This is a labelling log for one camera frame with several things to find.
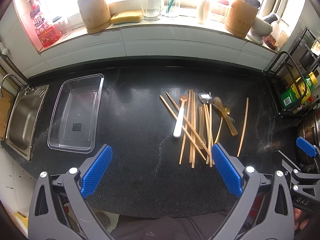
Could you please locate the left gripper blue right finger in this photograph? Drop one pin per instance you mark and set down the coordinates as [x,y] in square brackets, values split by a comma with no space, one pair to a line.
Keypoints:
[226,168]

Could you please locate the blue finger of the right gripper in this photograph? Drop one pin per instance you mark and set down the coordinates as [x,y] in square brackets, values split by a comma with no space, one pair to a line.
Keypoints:
[305,146]

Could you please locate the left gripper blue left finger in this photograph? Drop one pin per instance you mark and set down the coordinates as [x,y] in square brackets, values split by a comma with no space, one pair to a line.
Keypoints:
[93,169]

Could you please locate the gold spoon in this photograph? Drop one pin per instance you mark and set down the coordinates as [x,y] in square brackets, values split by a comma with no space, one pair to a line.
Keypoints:
[221,121]

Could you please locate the bamboo chopstick six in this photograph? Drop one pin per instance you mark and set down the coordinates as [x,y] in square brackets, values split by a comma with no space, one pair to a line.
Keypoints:
[206,116]

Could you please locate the bamboo chopstick two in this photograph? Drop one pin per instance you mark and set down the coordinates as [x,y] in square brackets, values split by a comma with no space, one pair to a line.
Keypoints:
[190,129]

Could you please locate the brown wooden spoon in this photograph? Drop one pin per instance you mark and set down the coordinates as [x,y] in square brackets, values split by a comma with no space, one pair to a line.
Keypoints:
[218,103]

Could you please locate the bamboo chopstick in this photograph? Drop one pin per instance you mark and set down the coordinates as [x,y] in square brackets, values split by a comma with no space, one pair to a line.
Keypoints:
[243,128]

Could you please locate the steel spoon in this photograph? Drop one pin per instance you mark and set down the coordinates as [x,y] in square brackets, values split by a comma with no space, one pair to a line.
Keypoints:
[206,99]

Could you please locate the white handled orange spoon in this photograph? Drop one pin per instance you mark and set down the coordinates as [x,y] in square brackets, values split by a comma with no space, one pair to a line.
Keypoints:
[179,121]

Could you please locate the bamboo chopstick one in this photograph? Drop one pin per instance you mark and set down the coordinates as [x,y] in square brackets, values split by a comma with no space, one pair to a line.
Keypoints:
[183,128]

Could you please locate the bamboo chopstick five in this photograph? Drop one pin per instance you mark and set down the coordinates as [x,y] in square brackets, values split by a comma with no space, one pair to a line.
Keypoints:
[193,124]

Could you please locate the translucent amber plastic spoon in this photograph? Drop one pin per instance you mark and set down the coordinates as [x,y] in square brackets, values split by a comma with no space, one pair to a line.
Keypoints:
[201,123]

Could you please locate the bamboo chopstick seven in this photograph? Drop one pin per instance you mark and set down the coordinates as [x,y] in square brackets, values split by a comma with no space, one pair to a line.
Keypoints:
[210,134]

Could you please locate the person right hand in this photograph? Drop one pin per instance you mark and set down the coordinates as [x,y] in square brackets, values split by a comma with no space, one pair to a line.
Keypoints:
[299,223]

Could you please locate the clear plastic tray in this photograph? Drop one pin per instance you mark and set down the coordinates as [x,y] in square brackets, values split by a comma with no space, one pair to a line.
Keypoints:
[74,119]

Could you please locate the green box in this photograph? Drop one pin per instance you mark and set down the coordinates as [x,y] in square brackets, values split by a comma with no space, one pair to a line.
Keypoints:
[291,95]

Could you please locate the stainless steel sink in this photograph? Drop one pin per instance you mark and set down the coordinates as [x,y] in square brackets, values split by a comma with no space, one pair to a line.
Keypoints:
[23,120]

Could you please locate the chrome faucet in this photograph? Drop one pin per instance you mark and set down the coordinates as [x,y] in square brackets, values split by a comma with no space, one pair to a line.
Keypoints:
[11,84]

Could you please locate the wooden cutting board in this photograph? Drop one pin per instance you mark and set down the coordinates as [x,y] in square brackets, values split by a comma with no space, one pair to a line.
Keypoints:
[6,104]

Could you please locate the white ceramic mortar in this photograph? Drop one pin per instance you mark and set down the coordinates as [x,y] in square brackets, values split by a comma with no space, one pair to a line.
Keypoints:
[261,27]

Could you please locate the right bamboo utensil holder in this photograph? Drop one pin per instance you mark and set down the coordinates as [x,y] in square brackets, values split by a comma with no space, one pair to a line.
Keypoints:
[240,18]

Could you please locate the bamboo utensil holder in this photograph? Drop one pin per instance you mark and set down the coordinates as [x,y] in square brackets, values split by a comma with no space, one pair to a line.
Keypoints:
[95,15]
[240,18]

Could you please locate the red detergent bottle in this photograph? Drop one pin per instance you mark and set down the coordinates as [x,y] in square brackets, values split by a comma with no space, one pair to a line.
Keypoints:
[47,32]

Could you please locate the small glass jar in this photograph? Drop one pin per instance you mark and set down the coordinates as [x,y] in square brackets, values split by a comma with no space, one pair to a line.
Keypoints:
[63,26]

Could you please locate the left bamboo utensil holder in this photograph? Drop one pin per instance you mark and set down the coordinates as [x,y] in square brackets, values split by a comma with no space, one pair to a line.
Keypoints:
[95,15]

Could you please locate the yellow sponge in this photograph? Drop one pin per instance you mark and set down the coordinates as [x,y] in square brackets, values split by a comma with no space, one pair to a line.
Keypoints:
[135,16]

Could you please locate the clear glass pitcher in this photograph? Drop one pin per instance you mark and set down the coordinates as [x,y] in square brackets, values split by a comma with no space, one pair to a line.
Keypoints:
[151,10]

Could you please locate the teal toothbrush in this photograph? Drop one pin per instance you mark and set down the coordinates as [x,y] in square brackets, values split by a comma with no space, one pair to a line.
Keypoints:
[172,8]

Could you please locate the black wire rack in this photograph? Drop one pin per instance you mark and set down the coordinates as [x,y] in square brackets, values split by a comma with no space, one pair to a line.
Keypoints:
[301,62]

